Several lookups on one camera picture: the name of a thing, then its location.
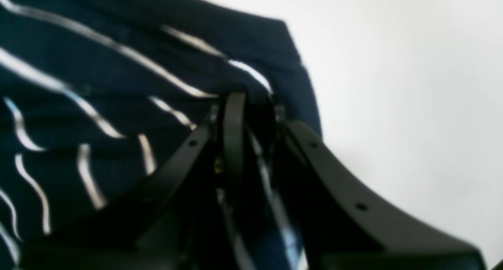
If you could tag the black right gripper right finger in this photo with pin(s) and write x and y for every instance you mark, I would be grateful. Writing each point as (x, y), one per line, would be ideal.
(344, 224)

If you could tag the navy white striped t-shirt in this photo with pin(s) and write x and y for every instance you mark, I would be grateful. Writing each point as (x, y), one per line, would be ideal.
(96, 94)

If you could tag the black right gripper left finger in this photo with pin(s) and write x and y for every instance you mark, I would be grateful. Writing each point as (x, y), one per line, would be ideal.
(177, 219)

